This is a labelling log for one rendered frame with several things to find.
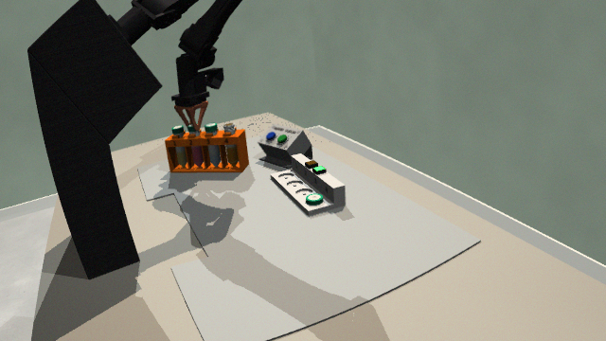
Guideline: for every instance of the green screw cap with white dot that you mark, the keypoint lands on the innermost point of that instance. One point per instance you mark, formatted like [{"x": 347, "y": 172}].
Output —
[{"x": 211, "y": 127}]

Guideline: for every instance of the grey control panel with blue and green buttons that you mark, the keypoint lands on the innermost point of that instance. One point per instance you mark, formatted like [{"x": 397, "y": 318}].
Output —
[{"x": 281, "y": 143}]

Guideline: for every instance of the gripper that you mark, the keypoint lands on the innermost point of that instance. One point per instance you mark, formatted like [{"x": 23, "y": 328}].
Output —
[{"x": 185, "y": 98}]

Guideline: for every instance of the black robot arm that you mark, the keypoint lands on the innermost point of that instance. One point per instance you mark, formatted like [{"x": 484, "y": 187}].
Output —
[{"x": 198, "y": 38}]

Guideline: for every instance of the white tray with four round nests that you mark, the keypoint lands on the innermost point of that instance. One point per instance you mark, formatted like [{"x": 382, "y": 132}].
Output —
[{"x": 306, "y": 178}]

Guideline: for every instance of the orange tube holder block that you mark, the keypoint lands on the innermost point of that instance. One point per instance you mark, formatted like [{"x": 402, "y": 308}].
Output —
[{"x": 204, "y": 140}]

